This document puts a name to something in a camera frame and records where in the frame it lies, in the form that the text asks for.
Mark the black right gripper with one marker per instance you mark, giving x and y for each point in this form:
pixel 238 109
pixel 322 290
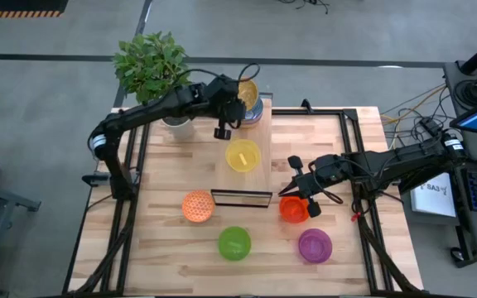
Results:
pixel 321 178

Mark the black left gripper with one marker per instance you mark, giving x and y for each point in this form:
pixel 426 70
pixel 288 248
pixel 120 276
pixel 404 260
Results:
pixel 227 103

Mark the blue white striped bowl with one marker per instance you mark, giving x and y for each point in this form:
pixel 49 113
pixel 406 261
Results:
pixel 255 116

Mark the gold patterned bowl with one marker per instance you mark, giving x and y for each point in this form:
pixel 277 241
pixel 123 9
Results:
pixel 249 93

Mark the orange plastic bowl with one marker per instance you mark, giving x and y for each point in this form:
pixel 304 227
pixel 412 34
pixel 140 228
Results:
pixel 293 211

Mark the yellow plastic bowl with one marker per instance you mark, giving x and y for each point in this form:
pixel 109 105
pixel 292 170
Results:
pixel 243 155

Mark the purple plastic bowl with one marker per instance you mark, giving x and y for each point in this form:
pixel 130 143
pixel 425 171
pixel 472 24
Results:
pixel 315 246

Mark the orange patterned bowl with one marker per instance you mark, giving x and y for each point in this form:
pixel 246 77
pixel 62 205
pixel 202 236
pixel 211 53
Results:
pixel 198 206

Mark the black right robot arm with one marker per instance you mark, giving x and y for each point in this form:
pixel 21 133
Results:
pixel 396 161

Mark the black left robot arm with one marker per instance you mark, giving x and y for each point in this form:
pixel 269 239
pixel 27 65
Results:
pixel 147 111

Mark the white plant pot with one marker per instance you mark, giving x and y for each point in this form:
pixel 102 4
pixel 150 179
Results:
pixel 178 128

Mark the red clip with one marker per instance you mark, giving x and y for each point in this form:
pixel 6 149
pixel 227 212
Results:
pixel 356 216

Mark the green plastic bowl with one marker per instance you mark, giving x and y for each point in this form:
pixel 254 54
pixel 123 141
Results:
pixel 234 243

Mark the green leafy plant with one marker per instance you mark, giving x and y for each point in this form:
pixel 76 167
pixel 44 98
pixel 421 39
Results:
pixel 149 66

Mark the black power strip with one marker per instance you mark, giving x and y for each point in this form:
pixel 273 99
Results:
pixel 430 125

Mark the black mat with hazard stripes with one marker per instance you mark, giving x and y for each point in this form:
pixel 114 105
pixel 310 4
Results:
pixel 15 5

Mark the wooden shelf with black frame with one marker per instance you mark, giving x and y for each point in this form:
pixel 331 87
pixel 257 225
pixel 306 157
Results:
pixel 242 186

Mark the black metal table frame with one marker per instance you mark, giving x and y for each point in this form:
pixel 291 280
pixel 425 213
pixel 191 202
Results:
pixel 124 248

